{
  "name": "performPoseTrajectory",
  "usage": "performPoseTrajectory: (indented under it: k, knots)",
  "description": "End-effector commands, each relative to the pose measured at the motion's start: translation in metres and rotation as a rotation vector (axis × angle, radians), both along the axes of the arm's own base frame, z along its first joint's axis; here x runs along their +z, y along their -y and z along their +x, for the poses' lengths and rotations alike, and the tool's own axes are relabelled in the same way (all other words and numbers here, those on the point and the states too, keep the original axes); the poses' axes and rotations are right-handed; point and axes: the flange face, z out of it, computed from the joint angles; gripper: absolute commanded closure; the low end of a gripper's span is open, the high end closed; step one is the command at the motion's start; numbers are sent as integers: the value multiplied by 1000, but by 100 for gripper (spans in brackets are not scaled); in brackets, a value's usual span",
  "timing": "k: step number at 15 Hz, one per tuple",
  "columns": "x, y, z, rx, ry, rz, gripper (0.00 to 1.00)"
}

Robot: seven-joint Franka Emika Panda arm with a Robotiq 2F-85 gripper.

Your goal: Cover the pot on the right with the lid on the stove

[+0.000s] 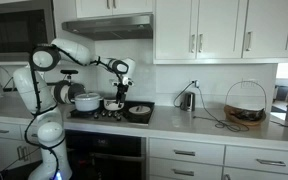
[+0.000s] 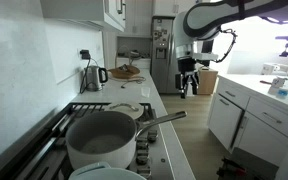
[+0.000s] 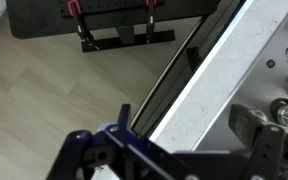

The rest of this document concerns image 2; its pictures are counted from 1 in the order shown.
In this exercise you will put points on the steel electric kettle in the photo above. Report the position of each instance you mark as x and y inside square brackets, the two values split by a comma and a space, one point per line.
[94, 78]

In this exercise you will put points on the steel stove knob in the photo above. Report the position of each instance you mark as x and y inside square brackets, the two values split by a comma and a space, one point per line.
[152, 134]
[144, 170]
[143, 144]
[142, 156]

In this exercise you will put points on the black red floor equipment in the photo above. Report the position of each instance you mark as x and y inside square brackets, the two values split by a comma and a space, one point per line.
[230, 168]

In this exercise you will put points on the white upper wall cabinets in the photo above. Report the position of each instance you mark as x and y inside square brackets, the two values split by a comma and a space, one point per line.
[77, 10]

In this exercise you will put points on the white bowl rim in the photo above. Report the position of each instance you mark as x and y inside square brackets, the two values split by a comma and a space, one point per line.
[107, 174]

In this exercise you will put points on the steel gas cooktop black grates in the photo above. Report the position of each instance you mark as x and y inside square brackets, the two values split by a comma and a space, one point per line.
[158, 156]

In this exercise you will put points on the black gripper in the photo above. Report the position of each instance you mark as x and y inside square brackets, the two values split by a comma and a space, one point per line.
[187, 66]

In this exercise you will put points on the white kitchen island cabinet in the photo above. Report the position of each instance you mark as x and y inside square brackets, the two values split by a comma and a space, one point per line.
[227, 120]

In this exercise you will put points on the clear plastic cup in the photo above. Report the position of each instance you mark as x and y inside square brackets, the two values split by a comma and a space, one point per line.
[145, 92]

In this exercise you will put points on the black monitor screen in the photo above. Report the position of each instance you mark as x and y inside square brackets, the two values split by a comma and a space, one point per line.
[208, 46]

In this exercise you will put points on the black wall plug adapter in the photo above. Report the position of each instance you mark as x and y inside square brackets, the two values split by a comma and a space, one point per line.
[85, 54]

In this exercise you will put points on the white narrow overhead cabinet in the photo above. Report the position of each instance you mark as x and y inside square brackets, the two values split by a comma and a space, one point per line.
[165, 7]

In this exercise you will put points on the white countertop appliance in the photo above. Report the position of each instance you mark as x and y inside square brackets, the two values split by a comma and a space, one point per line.
[269, 69]

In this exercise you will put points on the blue white packet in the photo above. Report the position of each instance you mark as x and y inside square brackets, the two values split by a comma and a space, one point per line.
[282, 92]

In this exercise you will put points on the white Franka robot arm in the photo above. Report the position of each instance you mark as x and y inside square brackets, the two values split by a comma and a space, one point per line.
[244, 10]

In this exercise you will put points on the stainless steel refrigerator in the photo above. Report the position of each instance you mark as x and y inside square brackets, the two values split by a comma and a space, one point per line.
[160, 66]

